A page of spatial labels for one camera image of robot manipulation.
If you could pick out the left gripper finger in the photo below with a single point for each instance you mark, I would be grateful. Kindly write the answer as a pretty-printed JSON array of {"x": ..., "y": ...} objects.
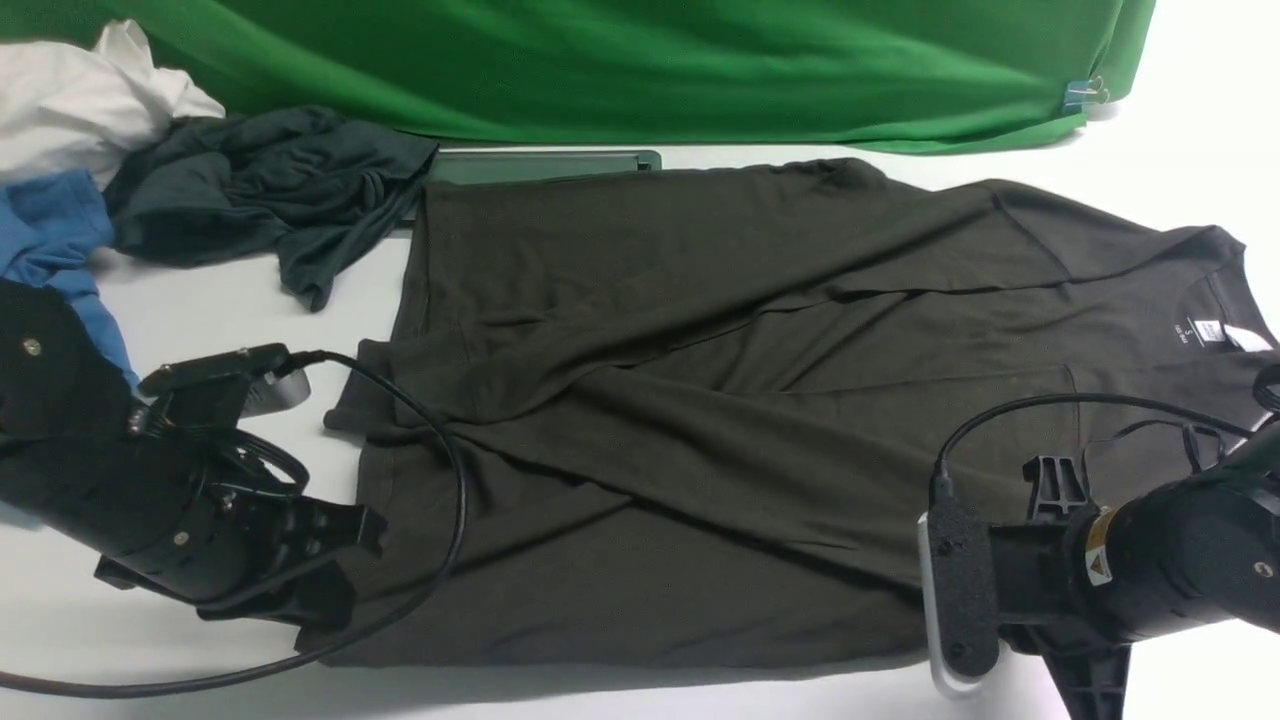
[
  {"x": 330, "y": 528},
  {"x": 322, "y": 599}
]

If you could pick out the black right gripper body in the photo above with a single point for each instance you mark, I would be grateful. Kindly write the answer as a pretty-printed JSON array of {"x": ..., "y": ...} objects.
[{"x": 1043, "y": 593}]

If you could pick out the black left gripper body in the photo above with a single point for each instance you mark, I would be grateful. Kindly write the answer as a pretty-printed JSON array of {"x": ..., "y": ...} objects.
[{"x": 197, "y": 515}]

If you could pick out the gray long sleeve shirt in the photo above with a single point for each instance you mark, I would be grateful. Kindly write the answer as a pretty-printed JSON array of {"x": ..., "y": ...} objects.
[{"x": 701, "y": 406}]

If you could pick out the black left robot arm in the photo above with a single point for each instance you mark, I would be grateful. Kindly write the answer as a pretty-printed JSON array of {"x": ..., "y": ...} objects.
[{"x": 64, "y": 409}]

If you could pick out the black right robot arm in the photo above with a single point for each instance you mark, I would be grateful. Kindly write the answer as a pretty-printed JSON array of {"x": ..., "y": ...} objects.
[{"x": 1192, "y": 553}]

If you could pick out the blue t-shirt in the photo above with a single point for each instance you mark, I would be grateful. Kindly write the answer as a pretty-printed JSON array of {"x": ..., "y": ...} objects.
[{"x": 50, "y": 228}]

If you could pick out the dark teal crumpled garment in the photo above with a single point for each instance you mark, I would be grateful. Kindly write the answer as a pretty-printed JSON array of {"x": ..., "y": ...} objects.
[{"x": 317, "y": 189}]

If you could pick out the white crumpled garment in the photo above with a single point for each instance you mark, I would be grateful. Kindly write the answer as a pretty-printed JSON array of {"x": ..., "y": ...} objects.
[{"x": 68, "y": 108}]

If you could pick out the blue binder clip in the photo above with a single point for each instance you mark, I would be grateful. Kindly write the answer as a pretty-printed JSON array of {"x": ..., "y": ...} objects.
[{"x": 1079, "y": 96}]

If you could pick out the green backdrop cloth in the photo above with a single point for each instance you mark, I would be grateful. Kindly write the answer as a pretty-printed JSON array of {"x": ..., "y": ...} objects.
[{"x": 911, "y": 77}]

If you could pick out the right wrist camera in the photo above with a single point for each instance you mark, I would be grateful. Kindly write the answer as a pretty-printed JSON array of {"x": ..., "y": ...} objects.
[{"x": 960, "y": 597}]

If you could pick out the metal table cable hatch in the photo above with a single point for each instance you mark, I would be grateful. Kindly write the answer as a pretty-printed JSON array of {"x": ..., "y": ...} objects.
[{"x": 458, "y": 166}]

